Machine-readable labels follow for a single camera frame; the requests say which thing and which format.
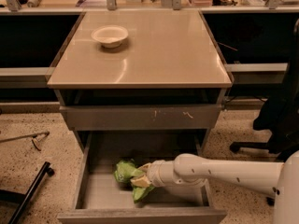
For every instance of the white paper bowl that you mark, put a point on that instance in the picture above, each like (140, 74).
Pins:
(110, 36)

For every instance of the grey drawer cabinet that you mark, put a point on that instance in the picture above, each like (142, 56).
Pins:
(168, 58)

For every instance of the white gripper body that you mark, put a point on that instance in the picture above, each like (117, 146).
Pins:
(153, 173)

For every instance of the black office chair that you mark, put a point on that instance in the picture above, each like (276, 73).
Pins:
(279, 114)

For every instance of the grey metal rod tool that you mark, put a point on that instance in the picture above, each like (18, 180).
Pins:
(35, 138)

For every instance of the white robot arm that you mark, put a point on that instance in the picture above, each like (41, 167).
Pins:
(279, 180)

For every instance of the open grey middle drawer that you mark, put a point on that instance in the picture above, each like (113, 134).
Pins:
(100, 199)

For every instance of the black stand leg with caster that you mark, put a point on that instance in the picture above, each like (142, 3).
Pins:
(22, 199)

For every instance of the green rice chip bag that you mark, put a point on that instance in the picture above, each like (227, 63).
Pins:
(125, 171)

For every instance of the grey top drawer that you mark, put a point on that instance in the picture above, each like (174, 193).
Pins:
(139, 117)

